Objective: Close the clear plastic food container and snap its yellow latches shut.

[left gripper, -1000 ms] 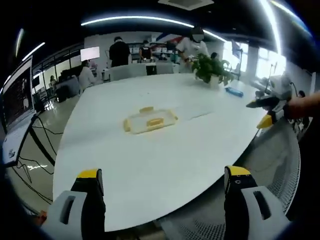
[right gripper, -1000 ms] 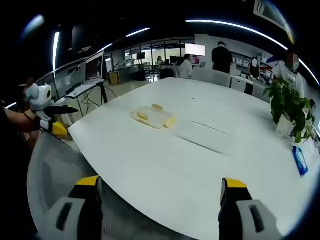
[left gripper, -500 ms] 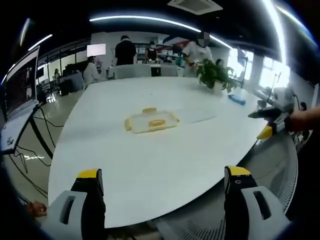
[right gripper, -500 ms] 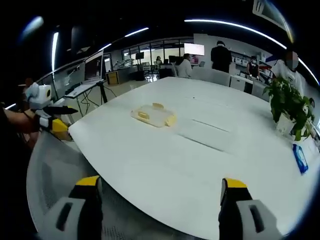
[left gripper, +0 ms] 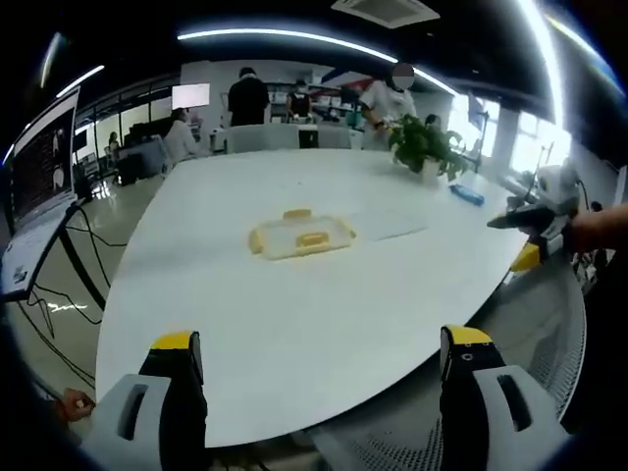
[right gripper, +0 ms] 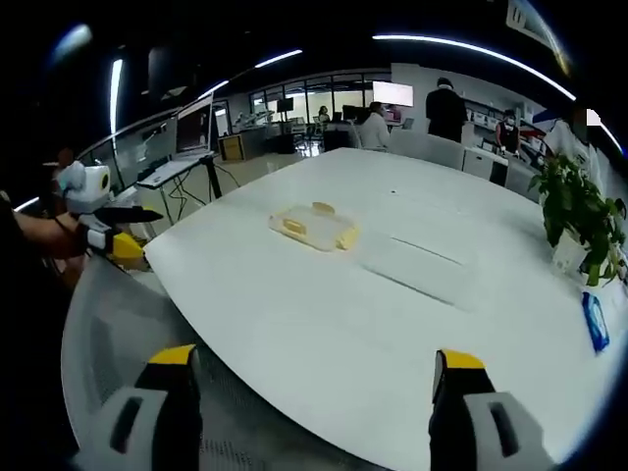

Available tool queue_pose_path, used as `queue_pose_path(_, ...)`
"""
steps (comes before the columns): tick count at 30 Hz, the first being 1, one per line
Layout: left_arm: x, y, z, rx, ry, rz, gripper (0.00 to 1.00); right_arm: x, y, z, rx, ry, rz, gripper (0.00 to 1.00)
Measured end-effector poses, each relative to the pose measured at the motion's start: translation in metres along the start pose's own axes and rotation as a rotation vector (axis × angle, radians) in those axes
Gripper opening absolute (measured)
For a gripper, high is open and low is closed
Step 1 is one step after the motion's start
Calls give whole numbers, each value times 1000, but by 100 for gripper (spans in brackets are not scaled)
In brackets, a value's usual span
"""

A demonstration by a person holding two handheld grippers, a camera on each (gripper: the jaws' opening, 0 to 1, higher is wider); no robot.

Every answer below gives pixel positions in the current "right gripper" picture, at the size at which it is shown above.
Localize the upright light strip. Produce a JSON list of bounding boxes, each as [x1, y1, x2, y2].
[[109, 58, 125, 134]]

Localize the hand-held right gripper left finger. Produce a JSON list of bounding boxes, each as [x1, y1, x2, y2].
[[73, 343, 204, 471]]

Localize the grey mesh chair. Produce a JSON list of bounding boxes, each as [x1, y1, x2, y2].
[[60, 252, 354, 471]]

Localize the green potted plant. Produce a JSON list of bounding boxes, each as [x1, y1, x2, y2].
[[528, 153, 628, 288]]

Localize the computer monitor on stand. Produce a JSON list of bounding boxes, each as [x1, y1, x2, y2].
[[175, 91, 216, 157]]

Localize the yellow cabinet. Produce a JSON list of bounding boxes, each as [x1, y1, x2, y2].
[[217, 132, 246, 163]]

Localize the short ceiling light strip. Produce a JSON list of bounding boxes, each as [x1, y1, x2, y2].
[[254, 48, 304, 70]]

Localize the white office chair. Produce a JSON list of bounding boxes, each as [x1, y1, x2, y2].
[[390, 129, 466, 171]]

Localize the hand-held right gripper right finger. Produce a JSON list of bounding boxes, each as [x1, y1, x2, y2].
[[428, 348, 555, 471]]

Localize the long ceiling light strip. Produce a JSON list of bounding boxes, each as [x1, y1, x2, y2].
[[372, 33, 578, 101]]

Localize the grey table cable flap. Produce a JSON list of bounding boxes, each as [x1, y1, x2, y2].
[[361, 229, 478, 311]]

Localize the wide dark monitor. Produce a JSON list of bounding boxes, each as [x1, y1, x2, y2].
[[113, 116, 179, 185]]

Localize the clear container with yellow clips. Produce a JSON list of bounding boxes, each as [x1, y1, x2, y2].
[[268, 200, 362, 253]]

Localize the blue packet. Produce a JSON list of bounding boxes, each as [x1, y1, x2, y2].
[[580, 290, 612, 355]]

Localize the wall screen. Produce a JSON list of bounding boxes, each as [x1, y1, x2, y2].
[[372, 80, 415, 107]]

